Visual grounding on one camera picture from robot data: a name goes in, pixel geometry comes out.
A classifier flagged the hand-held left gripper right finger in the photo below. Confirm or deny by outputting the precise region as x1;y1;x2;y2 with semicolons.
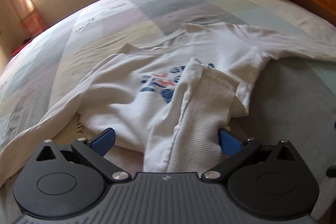
201;129;302;184

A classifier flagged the white sweatshirt with bear print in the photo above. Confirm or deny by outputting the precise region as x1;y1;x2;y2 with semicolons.
0;22;336;188

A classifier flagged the red cloth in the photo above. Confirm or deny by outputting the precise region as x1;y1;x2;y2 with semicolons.
10;38;34;56

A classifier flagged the pastel patchwork bed sheet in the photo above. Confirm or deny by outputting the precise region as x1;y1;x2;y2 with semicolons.
0;0;336;224

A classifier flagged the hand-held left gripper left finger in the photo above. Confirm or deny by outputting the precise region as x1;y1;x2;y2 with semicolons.
29;127;130;184

